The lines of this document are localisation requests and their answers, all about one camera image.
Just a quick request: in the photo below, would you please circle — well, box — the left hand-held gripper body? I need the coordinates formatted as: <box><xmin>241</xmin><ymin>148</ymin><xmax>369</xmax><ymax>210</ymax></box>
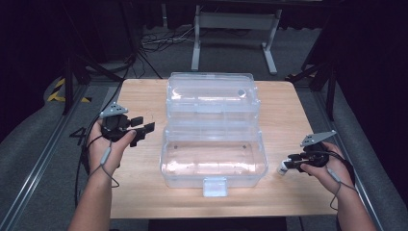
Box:
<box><xmin>98</xmin><ymin>101</ymin><xmax>133</xmax><ymax>143</ymax></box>

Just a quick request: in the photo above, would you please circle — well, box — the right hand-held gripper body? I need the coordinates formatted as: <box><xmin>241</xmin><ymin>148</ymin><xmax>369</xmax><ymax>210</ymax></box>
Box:
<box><xmin>299</xmin><ymin>129</ymin><xmax>338</xmax><ymax>168</ymax></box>

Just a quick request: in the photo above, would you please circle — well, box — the small white dropper bottle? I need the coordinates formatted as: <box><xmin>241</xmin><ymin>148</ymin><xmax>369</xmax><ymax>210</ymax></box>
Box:
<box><xmin>276</xmin><ymin>160</ymin><xmax>292</xmax><ymax>177</ymax></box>

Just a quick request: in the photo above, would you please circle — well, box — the clear plastic storage box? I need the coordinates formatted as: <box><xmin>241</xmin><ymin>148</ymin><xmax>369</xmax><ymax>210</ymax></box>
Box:
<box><xmin>159</xmin><ymin>71</ymin><xmax>270</xmax><ymax>198</ymax></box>

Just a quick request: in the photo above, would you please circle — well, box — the person's right hand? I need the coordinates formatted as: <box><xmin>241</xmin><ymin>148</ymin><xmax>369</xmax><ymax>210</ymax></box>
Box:
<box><xmin>299</xmin><ymin>141</ymin><xmax>356</xmax><ymax>194</ymax></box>

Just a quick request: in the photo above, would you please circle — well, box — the person's left hand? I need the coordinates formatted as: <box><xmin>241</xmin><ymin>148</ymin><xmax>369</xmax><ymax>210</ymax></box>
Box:
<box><xmin>87</xmin><ymin>119</ymin><xmax>138</xmax><ymax>177</ymax></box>

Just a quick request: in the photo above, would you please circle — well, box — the black tripod stand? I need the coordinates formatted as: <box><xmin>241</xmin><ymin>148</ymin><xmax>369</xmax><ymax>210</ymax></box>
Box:
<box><xmin>62</xmin><ymin>55</ymin><xmax>125</xmax><ymax>116</ymax></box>

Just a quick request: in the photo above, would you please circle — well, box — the yellow black hazard tape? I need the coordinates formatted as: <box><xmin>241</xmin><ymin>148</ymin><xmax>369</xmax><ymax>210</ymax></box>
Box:
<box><xmin>46</xmin><ymin>77</ymin><xmax>92</xmax><ymax>104</ymax></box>

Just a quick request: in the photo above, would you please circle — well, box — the black metal stand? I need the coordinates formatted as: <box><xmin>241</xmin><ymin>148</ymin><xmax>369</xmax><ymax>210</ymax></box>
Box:
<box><xmin>285</xmin><ymin>60</ymin><xmax>339</xmax><ymax>121</ymax></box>

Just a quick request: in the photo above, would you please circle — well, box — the grey wrist strap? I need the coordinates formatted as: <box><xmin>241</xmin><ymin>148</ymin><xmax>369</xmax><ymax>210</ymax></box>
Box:
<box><xmin>85</xmin><ymin>141</ymin><xmax>121</xmax><ymax>190</ymax></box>
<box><xmin>325</xmin><ymin>167</ymin><xmax>359</xmax><ymax>213</ymax></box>

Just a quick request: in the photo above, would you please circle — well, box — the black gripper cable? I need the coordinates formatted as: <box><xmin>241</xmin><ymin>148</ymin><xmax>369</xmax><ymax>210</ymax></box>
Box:
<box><xmin>74</xmin><ymin>115</ymin><xmax>104</xmax><ymax>206</ymax></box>
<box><xmin>320</xmin><ymin>149</ymin><xmax>357</xmax><ymax>187</ymax></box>

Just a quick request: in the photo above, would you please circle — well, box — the metal floor rail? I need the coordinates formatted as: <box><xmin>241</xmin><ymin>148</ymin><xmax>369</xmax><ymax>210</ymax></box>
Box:
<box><xmin>0</xmin><ymin>84</ymin><xmax>90</xmax><ymax>231</ymax></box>
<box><xmin>312</xmin><ymin>86</ymin><xmax>386</xmax><ymax>231</ymax></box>

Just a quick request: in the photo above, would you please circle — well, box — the long black floor cable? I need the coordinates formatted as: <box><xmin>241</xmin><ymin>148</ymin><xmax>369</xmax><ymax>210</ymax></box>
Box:
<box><xmin>92</xmin><ymin>56</ymin><xmax>137</xmax><ymax>126</ymax></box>

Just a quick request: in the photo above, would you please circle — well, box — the bundle of floor cables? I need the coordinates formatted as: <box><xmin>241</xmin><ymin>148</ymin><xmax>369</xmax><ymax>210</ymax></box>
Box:
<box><xmin>139</xmin><ymin>24</ymin><xmax>197</xmax><ymax>54</ymax></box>

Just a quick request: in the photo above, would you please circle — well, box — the white metal table frame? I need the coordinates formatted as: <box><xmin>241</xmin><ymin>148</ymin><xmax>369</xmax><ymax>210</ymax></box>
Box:
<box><xmin>190</xmin><ymin>4</ymin><xmax>284</xmax><ymax>77</ymax></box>

